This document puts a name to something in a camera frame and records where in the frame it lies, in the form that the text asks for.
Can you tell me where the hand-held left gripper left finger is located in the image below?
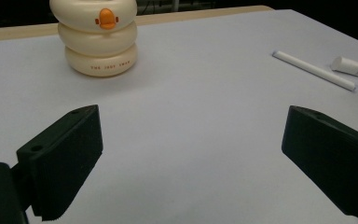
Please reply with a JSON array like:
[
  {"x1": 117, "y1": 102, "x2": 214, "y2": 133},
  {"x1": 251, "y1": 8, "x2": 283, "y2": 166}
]
[{"x1": 10, "y1": 105, "x2": 103, "y2": 222}]

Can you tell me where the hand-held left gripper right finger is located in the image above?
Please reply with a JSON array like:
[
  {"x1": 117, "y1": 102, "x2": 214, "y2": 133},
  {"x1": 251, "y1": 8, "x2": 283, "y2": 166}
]
[{"x1": 281, "y1": 105, "x2": 358, "y2": 218}]

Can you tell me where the white pen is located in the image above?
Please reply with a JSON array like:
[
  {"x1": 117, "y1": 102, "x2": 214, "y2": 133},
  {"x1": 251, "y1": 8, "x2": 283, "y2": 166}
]
[{"x1": 272, "y1": 50, "x2": 357, "y2": 92}]

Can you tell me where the short white tube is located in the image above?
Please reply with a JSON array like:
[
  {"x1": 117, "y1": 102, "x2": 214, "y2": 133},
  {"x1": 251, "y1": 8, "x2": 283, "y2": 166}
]
[{"x1": 329, "y1": 56, "x2": 358, "y2": 82}]

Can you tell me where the cream ringed pen holder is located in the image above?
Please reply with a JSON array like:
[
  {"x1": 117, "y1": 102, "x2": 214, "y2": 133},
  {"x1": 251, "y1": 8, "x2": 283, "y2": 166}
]
[{"x1": 48, "y1": 0, "x2": 139, "y2": 77}]

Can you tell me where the wooden table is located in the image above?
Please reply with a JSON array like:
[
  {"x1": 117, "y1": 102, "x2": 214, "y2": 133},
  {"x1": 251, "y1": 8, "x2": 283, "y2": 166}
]
[{"x1": 0, "y1": 5, "x2": 274, "y2": 43}]

